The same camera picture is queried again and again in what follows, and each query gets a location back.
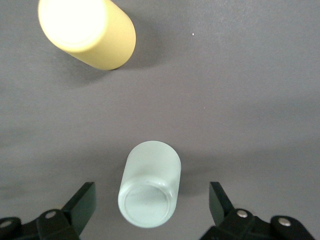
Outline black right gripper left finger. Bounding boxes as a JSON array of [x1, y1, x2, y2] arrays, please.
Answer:
[[0, 181, 97, 240]]

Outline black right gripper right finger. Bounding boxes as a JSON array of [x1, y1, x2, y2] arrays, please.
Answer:
[[200, 181, 316, 240]]

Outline pale green plastic cup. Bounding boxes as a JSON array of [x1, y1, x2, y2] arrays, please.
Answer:
[[117, 140, 182, 229]]

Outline yellow plastic cup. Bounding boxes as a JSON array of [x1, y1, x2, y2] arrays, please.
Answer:
[[37, 0, 137, 71]]

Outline dark grey table mat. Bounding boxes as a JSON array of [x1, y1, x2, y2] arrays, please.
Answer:
[[0, 0, 320, 240]]

